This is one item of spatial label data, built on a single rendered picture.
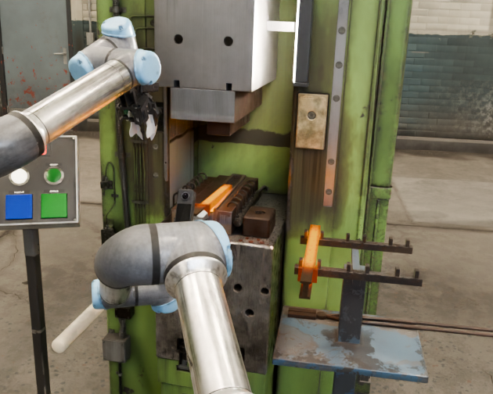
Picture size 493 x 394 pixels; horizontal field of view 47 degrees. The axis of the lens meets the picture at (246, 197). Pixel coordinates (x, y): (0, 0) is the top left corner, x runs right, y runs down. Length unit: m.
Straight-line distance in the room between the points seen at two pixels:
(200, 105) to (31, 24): 6.83
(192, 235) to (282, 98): 1.18
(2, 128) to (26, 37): 7.41
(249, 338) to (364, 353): 0.43
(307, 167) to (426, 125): 6.04
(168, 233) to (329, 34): 0.94
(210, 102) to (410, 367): 0.92
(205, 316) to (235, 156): 1.35
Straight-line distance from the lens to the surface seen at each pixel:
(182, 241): 1.05
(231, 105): 1.71
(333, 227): 1.90
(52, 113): 1.16
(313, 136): 1.80
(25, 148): 1.11
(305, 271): 1.37
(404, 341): 1.71
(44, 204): 1.82
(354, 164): 1.84
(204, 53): 1.72
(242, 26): 1.68
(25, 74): 8.57
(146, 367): 2.32
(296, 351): 1.59
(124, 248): 1.06
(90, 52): 1.39
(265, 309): 1.82
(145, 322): 2.22
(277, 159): 2.21
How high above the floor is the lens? 1.57
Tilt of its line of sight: 17 degrees down
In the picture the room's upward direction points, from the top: 2 degrees clockwise
